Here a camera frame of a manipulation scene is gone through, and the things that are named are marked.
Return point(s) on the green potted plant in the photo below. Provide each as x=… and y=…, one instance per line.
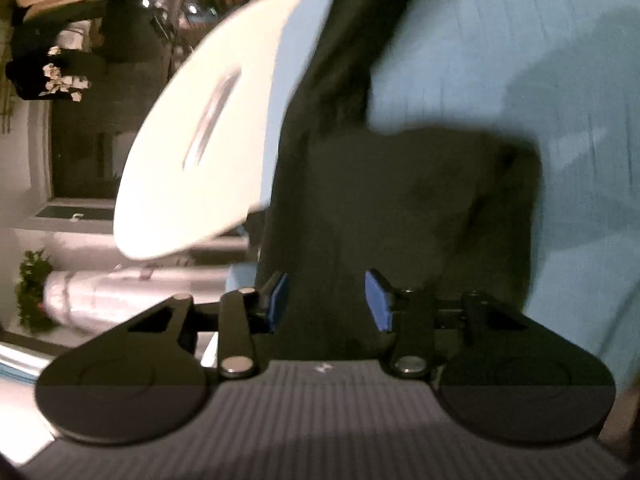
x=34, y=270

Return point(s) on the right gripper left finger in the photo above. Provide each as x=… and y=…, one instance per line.
x=151, y=375

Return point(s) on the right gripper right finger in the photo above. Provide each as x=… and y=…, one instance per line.
x=498, y=372

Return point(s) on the light blue quilted bedspread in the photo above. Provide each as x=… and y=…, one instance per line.
x=562, y=75

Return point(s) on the black garment with striped lining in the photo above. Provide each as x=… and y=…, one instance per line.
x=440, y=207

